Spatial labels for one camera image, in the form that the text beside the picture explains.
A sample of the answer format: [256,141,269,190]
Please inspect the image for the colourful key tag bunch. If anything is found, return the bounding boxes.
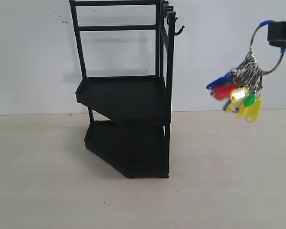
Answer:
[206,20,286,123]

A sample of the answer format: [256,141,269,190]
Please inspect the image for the black metal hook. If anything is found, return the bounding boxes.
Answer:
[174,25,185,36]

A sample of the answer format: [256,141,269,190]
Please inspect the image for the black two-tier metal rack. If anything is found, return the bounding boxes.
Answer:
[69,0,180,178]

